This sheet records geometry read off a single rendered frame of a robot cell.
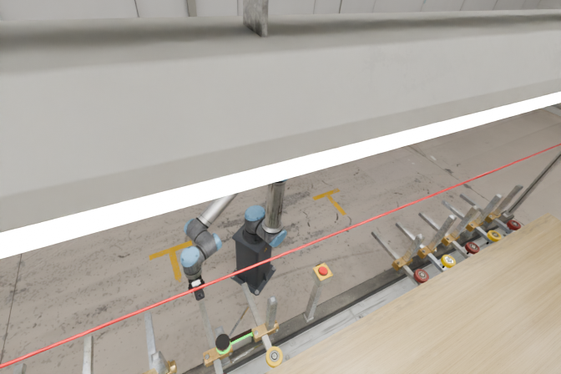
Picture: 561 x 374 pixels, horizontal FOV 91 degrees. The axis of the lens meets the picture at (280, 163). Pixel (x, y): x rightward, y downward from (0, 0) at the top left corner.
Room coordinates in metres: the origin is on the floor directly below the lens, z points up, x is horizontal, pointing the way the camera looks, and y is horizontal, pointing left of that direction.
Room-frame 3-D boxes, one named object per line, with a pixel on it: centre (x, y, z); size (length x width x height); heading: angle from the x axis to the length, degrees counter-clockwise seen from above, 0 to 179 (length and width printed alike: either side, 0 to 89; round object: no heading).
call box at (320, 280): (0.71, -0.25, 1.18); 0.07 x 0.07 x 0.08; 30
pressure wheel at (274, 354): (0.44, -0.06, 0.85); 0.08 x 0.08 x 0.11
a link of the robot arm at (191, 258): (0.75, 0.40, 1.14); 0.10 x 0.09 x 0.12; 141
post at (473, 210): (1.32, -1.33, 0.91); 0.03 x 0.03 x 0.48; 30
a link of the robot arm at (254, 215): (1.33, 0.15, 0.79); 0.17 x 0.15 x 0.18; 51
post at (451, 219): (1.20, -1.11, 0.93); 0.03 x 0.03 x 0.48; 30
